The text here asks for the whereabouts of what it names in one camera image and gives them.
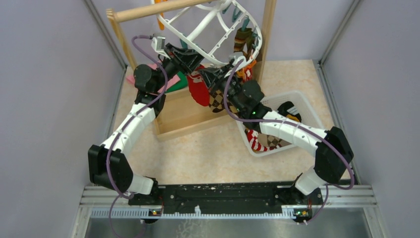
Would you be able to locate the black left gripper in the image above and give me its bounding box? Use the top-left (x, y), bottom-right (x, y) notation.
top-left (153, 42), bottom-right (206, 92)

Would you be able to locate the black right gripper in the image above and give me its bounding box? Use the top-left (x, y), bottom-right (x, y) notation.
top-left (199, 64), bottom-right (245, 113)

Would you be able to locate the brown argyle sock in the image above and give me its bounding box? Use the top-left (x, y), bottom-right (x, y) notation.
top-left (209, 90), bottom-right (225, 114)

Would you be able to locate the red white striped sock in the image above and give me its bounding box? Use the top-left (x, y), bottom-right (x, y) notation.
top-left (245, 129), bottom-right (271, 152)

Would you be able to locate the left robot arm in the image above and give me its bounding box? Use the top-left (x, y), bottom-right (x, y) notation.
top-left (88, 43), bottom-right (204, 205)

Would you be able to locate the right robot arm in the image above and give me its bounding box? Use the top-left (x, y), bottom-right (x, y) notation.
top-left (198, 65), bottom-right (355, 204)

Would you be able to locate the orange clip at back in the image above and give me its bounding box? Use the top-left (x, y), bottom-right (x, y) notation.
top-left (153, 0), bottom-right (166, 31)

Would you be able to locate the white round clip hanger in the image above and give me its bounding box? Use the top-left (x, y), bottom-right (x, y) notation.
top-left (162, 0), bottom-right (263, 68)

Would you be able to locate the wooden hanger rack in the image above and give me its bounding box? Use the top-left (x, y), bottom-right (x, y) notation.
top-left (106, 0), bottom-right (276, 141)

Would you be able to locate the green cloth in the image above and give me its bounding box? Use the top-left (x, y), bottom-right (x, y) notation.
top-left (166, 78), bottom-right (188, 93)

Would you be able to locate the pink cloth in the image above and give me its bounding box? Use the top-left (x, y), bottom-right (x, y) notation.
top-left (125, 63), bottom-right (181, 93)

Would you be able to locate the navy white red hanging sock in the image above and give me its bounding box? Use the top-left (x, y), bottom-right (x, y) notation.
top-left (238, 60), bottom-right (257, 82)

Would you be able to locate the olive striped hanging sock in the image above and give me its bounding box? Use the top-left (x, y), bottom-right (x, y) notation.
top-left (233, 28), bottom-right (255, 53)

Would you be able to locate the black sock in basket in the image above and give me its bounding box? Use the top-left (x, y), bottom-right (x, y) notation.
top-left (276, 101), bottom-right (302, 122)

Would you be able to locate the white plastic laundry basket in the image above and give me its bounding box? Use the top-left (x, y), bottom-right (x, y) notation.
top-left (236, 90), bottom-right (324, 157)

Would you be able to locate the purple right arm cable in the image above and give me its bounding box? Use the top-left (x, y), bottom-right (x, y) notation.
top-left (223, 59), bottom-right (356, 224)

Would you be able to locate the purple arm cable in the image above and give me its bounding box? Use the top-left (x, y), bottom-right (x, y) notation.
top-left (223, 59), bottom-right (356, 224)
top-left (105, 35), bottom-right (169, 238)

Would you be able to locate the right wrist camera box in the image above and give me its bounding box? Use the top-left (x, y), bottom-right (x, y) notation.
top-left (229, 52), bottom-right (246, 66)

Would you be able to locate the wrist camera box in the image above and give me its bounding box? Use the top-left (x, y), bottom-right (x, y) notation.
top-left (151, 33), bottom-right (166, 55)
top-left (229, 52), bottom-right (246, 66)

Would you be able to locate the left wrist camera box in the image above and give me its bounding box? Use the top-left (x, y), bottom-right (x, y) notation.
top-left (151, 33), bottom-right (166, 55)

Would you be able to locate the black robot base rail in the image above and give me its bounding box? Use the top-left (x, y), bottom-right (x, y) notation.
top-left (128, 181), bottom-right (324, 223)

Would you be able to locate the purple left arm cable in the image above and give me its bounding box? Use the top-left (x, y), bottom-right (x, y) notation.
top-left (105, 35), bottom-right (169, 238)

